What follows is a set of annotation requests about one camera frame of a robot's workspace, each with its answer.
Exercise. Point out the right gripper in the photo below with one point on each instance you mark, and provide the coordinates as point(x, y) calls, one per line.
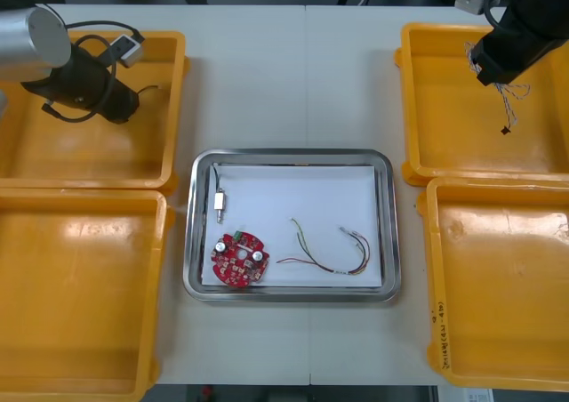
point(507, 55)

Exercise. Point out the yellow-orange plastic bin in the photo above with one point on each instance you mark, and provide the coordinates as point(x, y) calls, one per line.
point(498, 308)
point(89, 308)
point(467, 144)
point(133, 153)

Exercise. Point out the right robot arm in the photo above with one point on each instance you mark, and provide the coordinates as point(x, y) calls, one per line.
point(538, 2)

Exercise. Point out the white paper sheet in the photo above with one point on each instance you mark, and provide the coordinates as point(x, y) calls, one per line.
point(311, 188)

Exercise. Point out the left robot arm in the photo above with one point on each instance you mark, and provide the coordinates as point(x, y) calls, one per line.
point(40, 42)

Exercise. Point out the small metal solenoid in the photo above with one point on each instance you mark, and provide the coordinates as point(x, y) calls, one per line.
point(149, 87)
point(220, 201)

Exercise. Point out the steel tray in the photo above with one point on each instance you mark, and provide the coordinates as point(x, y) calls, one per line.
point(192, 242)

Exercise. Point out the round red circuit board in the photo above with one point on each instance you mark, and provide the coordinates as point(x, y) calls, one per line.
point(235, 264)

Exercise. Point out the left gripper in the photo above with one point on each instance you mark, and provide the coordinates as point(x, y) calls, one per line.
point(120, 102)

